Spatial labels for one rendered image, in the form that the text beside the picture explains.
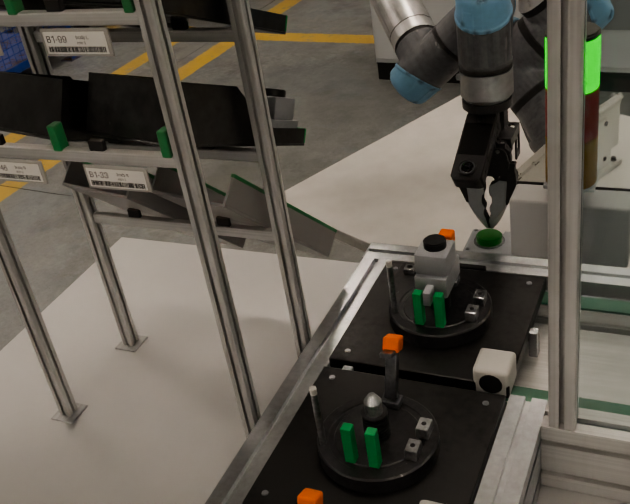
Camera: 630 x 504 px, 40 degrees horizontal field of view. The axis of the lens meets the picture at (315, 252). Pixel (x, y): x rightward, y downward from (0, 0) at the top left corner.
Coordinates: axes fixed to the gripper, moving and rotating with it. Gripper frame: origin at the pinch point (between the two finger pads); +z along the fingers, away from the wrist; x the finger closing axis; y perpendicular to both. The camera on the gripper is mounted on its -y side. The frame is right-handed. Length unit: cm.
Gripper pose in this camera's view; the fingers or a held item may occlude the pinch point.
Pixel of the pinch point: (488, 222)
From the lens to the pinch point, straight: 135.7
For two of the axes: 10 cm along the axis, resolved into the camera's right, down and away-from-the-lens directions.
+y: 3.9, -5.4, 7.5
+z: 1.4, 8.4, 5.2
